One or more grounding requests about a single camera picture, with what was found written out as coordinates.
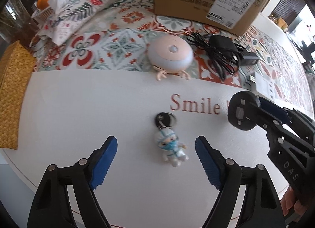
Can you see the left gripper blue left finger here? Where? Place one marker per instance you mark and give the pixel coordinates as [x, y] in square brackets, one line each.
[51, 204]

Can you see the astronaut figurine keychain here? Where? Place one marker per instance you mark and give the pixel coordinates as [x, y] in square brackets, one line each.
[168, 141]

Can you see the white fruit basket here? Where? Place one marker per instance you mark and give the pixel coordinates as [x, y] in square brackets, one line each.
[42, 15]

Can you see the black power adapter with cable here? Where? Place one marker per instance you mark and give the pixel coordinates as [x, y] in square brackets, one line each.
[223, 53]

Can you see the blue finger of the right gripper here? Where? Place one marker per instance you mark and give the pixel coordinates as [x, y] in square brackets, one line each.
[300, 123]
[281, 134]

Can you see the black bike flashlight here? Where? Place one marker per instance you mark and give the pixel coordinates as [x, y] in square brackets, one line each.
[248, 58]

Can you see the patterned tile table runner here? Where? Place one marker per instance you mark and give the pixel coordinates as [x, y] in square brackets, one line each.
[117, 38]

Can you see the white USB charger hub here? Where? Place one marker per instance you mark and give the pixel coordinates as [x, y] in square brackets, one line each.
[263, 87]

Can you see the pink round night light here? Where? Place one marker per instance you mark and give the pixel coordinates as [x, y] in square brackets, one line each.
[170, 55]

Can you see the black round mouse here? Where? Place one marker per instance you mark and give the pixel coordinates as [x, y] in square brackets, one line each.
[241, 108]

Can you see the floral fabric tissue cover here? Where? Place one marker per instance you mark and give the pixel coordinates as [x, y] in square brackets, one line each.
[68, 16]

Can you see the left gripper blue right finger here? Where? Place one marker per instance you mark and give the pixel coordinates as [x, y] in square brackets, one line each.
[261, 205]

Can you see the person's right hand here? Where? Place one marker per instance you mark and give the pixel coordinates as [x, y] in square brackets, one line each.
[289, 201]

